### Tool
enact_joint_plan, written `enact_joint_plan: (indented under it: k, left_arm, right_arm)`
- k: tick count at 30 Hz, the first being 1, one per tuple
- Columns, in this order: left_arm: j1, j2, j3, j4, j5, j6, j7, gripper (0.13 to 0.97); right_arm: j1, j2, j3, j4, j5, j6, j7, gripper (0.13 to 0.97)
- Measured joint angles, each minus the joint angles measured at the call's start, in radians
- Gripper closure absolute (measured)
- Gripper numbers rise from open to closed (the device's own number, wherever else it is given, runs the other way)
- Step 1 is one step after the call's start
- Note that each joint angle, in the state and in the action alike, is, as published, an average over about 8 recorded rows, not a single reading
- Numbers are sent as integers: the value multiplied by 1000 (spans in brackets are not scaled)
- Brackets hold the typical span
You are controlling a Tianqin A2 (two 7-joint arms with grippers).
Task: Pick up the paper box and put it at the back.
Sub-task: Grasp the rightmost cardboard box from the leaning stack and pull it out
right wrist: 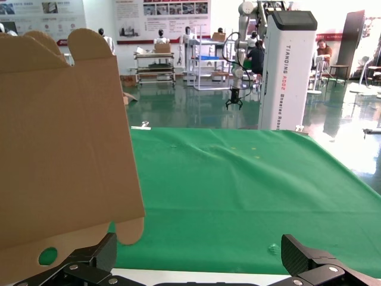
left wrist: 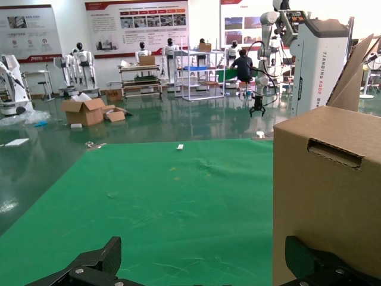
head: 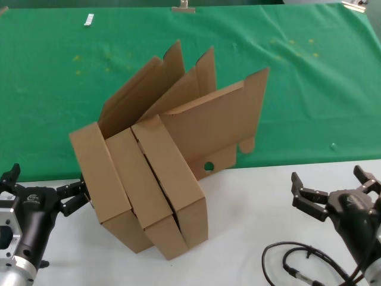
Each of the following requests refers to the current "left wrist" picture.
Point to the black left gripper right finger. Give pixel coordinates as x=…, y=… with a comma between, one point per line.
x=309, y=265

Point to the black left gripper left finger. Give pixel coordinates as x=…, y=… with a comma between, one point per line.
x=98, y=262

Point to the white jointed robot arm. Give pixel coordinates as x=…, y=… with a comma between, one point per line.
x=266, y=32

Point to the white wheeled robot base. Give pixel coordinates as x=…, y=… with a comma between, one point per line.
x=12, y=89

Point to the brown cardboard box open lid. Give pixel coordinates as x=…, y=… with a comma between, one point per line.
x=327, y=202

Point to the large open cardboard box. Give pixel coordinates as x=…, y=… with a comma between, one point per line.
x=86, y=114

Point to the small flat cardboard box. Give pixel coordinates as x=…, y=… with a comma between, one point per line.
x=116, y=114

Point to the closed cardboard box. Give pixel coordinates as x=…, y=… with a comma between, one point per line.
x=114, y=95

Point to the green table cloth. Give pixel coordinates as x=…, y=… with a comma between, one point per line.
x=149, y=208

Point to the metal cloth clip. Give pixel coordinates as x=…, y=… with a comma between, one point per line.
x=262, y=136
x=94, y=146

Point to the small white foam block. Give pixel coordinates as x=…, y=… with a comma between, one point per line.
x=76, y=126

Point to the white foam board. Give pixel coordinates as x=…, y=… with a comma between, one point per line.
x=17, y=142

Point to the clear plastic wrap pile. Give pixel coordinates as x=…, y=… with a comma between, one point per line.
x=26, y=116

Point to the black claw gripper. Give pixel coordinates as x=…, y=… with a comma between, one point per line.
x=257, y=108

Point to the grey stool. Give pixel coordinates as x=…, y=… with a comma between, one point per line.
x=47, y=89

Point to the metal shelf cart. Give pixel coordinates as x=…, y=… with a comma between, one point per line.
x=140, y=80

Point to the white robot column Tianqing print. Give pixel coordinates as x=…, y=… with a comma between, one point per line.
x=321, y=59

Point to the seated person dark shirt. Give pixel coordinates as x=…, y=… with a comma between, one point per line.
x=242, y=65

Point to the blue plastic tray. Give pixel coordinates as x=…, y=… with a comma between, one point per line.
x=193, y=68

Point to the white pedestal stand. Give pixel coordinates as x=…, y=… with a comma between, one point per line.
x=369, y=86

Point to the white frame rack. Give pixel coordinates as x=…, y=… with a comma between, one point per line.
x=205, y=89

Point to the wall poster board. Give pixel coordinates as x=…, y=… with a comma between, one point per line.
x=137, y=26
x=29, y=32
x=238, y=24

